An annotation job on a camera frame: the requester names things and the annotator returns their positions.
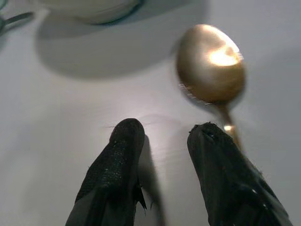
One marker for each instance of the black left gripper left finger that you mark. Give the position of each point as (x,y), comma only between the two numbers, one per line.
(115,169)

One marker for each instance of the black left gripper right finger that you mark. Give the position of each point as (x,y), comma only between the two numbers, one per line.
(223,174)

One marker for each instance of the gold metal spoon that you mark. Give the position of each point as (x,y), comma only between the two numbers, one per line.
(211,66)

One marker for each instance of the white ceramic bowl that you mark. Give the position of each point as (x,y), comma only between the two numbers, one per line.
(98,35)

